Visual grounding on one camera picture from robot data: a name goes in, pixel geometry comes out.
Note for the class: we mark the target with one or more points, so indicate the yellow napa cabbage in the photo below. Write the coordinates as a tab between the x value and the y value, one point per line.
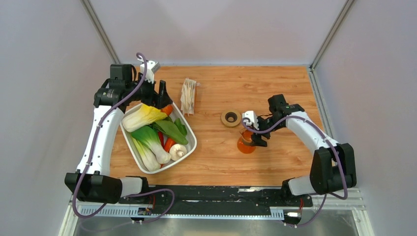
145	115

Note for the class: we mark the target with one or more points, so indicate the orange carrot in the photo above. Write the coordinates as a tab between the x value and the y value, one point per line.
168	144

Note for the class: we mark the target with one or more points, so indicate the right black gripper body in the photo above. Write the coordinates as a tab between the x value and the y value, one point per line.
264	124

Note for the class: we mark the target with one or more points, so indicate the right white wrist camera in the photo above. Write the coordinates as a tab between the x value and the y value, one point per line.
249	119

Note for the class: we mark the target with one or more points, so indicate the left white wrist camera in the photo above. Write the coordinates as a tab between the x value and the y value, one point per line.
150	68

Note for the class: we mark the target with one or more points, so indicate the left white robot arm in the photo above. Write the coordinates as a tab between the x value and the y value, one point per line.
91	181

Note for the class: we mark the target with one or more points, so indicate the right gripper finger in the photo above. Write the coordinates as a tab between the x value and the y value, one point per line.
256	140
263	142

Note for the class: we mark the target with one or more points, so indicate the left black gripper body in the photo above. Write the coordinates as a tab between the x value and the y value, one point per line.
144	82

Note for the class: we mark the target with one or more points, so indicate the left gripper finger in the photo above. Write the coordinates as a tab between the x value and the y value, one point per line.
163	99
148	96

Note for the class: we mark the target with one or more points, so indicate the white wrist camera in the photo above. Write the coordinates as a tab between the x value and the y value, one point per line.
249	119
150	68

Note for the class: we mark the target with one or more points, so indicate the green bok choy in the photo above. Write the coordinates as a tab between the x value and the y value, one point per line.
149	138

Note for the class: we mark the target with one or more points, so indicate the orange tomato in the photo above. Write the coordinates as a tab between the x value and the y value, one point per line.
167	109

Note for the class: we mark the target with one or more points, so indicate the green leafy vegetable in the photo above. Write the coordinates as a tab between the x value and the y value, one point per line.
173	129

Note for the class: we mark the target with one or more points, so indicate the white mushroom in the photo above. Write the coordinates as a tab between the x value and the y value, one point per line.
177	151

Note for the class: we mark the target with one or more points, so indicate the red chili pepper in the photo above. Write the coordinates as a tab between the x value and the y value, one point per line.
161	138

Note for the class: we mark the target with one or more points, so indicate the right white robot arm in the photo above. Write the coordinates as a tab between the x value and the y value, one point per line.
333	169

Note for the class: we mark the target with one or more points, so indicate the orange glass carafe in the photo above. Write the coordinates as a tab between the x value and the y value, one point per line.
244	143

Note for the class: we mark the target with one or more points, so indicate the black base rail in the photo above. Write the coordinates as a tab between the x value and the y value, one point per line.
217	200

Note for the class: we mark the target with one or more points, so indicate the pale bok choy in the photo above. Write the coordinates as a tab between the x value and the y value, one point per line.
147	157

